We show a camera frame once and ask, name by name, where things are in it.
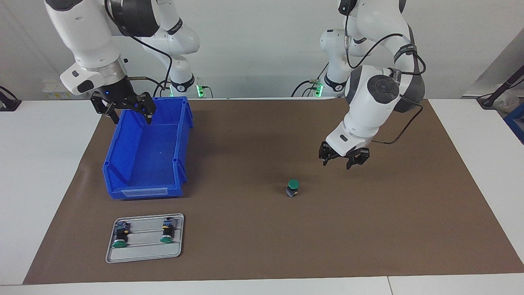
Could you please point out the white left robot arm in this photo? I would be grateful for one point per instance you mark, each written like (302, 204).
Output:
(368, 110)

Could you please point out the green push button switch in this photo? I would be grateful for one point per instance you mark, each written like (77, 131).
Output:
(167, 231)
(120, 237)
(292, 184)

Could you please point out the grey metal tray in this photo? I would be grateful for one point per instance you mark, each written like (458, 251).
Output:
(145, 252)

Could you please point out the blue frame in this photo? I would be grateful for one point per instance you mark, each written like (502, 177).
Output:
(516, 121)

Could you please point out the black table clamp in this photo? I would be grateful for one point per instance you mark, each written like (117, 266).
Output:
(10, 104)

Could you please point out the blue plastic storage bin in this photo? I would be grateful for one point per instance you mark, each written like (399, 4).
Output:
(143, 164)

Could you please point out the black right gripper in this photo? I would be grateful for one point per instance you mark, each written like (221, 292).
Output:
(116, 96)

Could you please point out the clear plastic bag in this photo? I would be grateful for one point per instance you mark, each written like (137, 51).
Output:
(507, 102)

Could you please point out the white power strip box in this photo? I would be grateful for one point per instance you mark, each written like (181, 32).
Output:
(51, 90)

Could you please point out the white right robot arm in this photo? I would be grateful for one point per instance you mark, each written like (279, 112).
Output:
(90, 37)

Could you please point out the brown paper table mat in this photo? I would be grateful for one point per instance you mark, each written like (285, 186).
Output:
(262, 237)

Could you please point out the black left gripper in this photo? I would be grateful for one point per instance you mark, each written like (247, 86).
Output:
(344, 157)

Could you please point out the black slanted stand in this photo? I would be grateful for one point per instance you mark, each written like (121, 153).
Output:
(501, 88)

